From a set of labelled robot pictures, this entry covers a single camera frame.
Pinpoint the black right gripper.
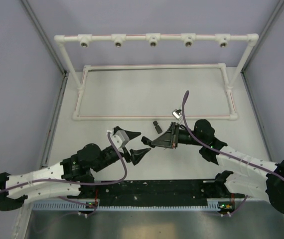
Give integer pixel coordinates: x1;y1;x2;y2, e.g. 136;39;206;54
152;122;205;148

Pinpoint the small black water faucet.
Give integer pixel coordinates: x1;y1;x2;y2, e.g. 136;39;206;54
152;120;162;134

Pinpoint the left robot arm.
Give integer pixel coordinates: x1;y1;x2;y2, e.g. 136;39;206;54
0;126;150;212

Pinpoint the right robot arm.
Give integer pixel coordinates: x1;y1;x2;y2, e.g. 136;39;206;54
142;119;284;214

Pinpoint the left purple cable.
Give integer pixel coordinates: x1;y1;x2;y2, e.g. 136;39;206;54
0;131;129;201

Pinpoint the purple cable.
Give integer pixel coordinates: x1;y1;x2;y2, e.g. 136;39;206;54
0;131;129;201
181;90;284;215

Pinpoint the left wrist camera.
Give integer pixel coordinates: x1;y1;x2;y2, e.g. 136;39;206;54
107;129;130;149

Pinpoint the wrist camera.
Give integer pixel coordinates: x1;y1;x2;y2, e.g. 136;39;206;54
107;129;130;149
172;109;182;120

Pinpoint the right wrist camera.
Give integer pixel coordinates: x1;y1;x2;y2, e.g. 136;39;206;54
172;109;182;120

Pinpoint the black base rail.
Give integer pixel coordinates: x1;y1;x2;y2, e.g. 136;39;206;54
79;179;231;207

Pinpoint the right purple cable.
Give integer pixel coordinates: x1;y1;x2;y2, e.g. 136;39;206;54
181;90;284;215

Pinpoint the grey slotted cable duct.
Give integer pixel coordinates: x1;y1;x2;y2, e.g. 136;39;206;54
32;200;235;214

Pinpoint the white PVC pipe frame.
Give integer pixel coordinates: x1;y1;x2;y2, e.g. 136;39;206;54
54;33;259;121

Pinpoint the left aluminium frame post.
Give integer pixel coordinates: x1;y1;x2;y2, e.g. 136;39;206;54
19;0;68;169

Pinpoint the aluminium frame post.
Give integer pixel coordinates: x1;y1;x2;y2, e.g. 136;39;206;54
19;0;68;169
243;0;284;162

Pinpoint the right aluminium frame post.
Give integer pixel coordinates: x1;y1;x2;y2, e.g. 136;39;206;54
243;0;284;162

